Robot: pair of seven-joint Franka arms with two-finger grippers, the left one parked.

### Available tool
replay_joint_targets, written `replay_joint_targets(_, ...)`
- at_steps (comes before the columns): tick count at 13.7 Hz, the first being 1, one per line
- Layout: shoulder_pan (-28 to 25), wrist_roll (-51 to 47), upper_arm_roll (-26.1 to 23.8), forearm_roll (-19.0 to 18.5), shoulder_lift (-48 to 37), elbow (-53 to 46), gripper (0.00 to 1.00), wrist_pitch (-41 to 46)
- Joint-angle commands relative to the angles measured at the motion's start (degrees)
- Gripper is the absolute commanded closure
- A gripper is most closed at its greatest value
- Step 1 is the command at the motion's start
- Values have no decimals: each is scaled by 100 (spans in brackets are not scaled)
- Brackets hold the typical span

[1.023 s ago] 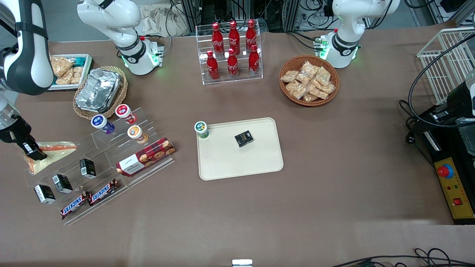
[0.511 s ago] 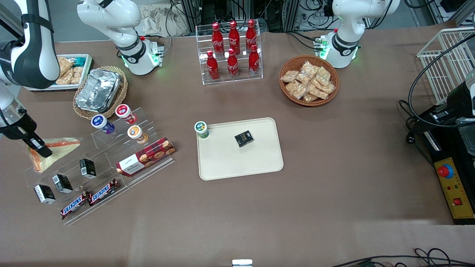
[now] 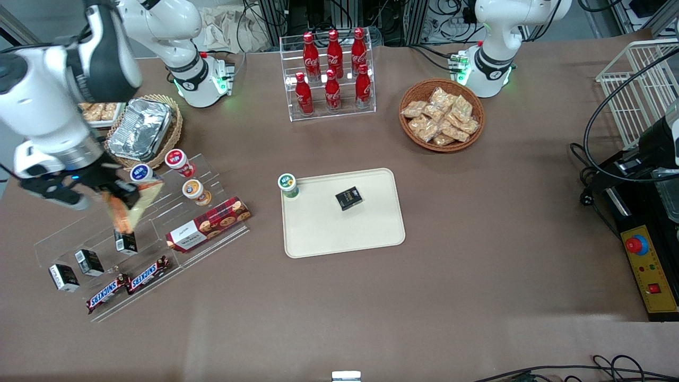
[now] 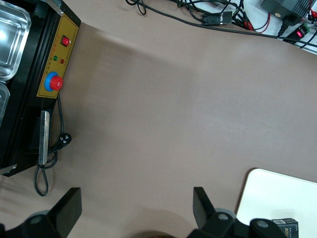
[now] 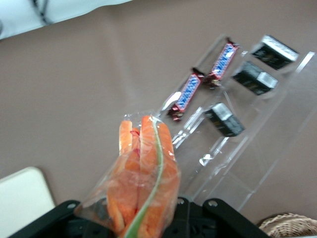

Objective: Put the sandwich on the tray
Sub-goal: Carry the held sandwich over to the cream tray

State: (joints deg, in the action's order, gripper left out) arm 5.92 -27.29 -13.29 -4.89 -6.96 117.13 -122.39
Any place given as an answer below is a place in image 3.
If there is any red tartan cookie box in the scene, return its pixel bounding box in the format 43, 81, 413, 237
166, 197, 251, 253

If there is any orange lid gum jar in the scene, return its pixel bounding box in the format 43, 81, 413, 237
182, 179, 212, 206

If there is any beige plastic tray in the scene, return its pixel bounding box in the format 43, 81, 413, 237
280, 168, 406, 259

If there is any clear plastic container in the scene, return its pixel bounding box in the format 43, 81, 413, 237
651, 167, 679, 223

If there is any silver foil packet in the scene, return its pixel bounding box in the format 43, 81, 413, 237
108, 98, 176, 162

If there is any crumpled beige cloth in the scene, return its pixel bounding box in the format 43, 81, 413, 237
194, 5, 271, 54

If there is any purple lid gum jar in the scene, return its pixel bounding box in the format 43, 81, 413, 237
130, 164, 160, 185

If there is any black cylindrical device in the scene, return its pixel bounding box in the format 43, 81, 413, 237
639, 98, 679, 170

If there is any black cables bundle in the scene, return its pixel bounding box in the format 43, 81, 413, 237
472, 354, 679, 382

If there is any red Coca-Cola bottle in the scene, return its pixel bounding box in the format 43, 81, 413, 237
326, 29, 344, 80
351, 28, 368, 75
302, 32, 320, 83
355, 64, 372, 110
295, 72, 314, 116
324, 69, 342, 113

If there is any white wire basket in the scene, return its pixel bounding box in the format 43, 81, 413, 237
595, 38, 679, 151

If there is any yellow control box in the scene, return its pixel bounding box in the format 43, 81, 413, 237
620, 225, 679, 315

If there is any small black gold-print box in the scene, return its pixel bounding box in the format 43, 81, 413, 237
335, 186, 363, 211

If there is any clear acrylic bottle rack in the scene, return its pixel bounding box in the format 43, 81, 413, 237
280, 30, 377, 123

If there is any small black barcode box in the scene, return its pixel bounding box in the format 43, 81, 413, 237
48, 264, 80, 293
74, 249, 105, 277
114, 227, 138, 256

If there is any green lid gum jar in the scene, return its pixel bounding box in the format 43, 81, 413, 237
277, 173, 299, 200

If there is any red lid gum jar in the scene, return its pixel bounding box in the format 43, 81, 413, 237
164, 149, 196, 178

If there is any thick black cable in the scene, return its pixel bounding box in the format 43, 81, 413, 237
570, 48, 679, 207

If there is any plastic-wrapped triangle sandwich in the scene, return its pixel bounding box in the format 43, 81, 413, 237
103, 180, 165, 235

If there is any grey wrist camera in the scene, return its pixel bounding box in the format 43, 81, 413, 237
19, 178, 91, 212

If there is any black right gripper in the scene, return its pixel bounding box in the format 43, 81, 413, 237
64, 158, 141, 209

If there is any clear acrylic tiered stand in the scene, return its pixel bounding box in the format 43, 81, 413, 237
33, 153, 251, 323

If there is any Snickers chocolate bar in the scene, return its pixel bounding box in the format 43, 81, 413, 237
86, 274, 131, 315
126, 256, 170, 295

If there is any white rectangular bin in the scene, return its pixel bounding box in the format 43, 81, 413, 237
80, 101, 126, 129

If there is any round wicker basket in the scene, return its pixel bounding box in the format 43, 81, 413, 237
398, 79, 485, 153

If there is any oval wicker basket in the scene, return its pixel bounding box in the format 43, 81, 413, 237
104, 94, 184, 171

